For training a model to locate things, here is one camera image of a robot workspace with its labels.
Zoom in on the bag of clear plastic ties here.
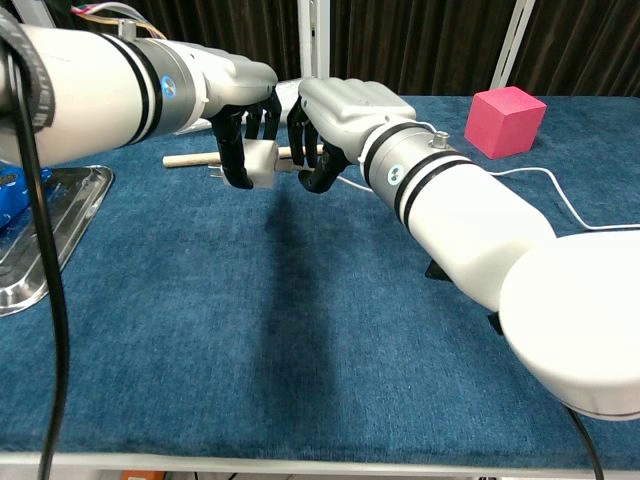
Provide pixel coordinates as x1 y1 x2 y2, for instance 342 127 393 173
169 79 307 136

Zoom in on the right black-fingered robot hand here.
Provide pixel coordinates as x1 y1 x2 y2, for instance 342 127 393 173
287 77 419 195

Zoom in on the blue table cloth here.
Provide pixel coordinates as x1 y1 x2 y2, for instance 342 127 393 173
0 94 640 471

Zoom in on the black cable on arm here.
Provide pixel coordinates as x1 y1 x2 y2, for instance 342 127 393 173
564 404 609 480
0 9 70 480

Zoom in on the blue cookie packet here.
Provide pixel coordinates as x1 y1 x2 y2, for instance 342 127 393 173
0 167 54 229

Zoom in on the white power adapter cube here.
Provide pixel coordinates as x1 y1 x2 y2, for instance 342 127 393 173
207 139 279 190

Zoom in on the left black-fingered robot hand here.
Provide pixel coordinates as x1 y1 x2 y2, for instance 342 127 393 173
192 43 282 190

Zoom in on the coloured wire bundle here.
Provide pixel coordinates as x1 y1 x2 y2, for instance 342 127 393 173
69 2 169 41

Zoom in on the dark pleated curtain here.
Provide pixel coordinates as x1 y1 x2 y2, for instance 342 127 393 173
0 0 640 99

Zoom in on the silver metal tray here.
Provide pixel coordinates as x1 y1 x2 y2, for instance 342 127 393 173
0 164 114 317

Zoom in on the white cable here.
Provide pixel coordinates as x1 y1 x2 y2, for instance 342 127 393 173
276 121 640 232

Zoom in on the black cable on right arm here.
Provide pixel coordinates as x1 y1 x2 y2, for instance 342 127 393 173
564 404 609 480

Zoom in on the pink foam cube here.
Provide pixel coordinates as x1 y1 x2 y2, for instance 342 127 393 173
463 85 548 160

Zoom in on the wooden stick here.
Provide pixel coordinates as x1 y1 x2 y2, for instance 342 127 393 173
162 144 325 170

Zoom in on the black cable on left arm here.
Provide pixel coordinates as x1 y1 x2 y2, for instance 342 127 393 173
0 9 70 480

